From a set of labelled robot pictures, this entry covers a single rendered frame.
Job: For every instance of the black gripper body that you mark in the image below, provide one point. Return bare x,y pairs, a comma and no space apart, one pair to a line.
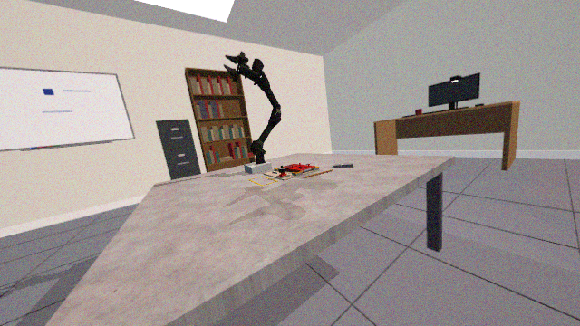
243,70

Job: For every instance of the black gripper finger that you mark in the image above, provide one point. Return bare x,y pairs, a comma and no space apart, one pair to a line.
232,59
230,70

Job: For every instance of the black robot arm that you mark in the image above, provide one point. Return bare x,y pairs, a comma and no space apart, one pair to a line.
264,85

